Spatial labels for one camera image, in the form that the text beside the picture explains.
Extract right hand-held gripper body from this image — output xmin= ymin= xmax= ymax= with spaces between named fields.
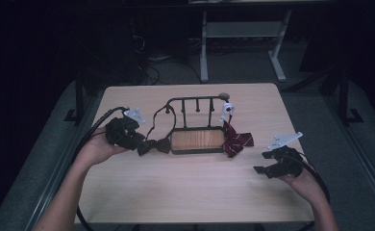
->
xmin=266 ymin=131 xmax=305 ymax=179

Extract white plastic clip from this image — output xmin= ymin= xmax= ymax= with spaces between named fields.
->
xmin=219 ymin=101 xmax=236 ymax=123

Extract black metal stand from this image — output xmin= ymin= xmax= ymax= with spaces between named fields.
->
xmin=63 ymin=68 xmax=88 ymax=124
xmin=336 ymin=66 xmax=365 ymax=125

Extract black bow tie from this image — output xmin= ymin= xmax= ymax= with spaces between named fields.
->
xmin=137 ymin=105 xmax=178 ymax=158

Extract black floor cables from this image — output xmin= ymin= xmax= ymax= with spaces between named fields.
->
xmin=137 ymin=33 xmax=204 ymax=86

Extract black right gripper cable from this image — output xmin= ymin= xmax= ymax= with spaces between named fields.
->
xmin=289 ymin=150 xmax=332 ymax=204

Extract white metal desk frame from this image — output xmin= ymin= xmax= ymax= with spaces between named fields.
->
xmin=199 ymin=9 xmax=293 ymax=84

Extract person's left hand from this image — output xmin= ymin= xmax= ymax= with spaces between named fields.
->
xmin=75 ymin=125 xmax=130 ymax=168

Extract red striped bow tie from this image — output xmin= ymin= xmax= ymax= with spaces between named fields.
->
xmin=221 ymin=118 xmax=255 ymax=159

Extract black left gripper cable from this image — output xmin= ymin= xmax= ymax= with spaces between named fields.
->
xmin=69 ymin=106 xmax=129 ymax=231

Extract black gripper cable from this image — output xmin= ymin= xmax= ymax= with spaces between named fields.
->
xmin=289 ymin=150 xmax=332 ymax=204
xmin=69 ymin=106 xmax=129 ymax=231

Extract black rack with wooden base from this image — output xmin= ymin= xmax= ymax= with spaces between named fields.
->
xmin=164 ymin=92 xmax=232 ymax=156

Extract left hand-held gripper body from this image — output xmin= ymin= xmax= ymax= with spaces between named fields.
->
xmin=104 ymin=108 xmax=147 ymax=152

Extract person's right hand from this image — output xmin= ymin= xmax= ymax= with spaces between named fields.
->
xmin=277 ymin=167 xmax=325 ymax=208

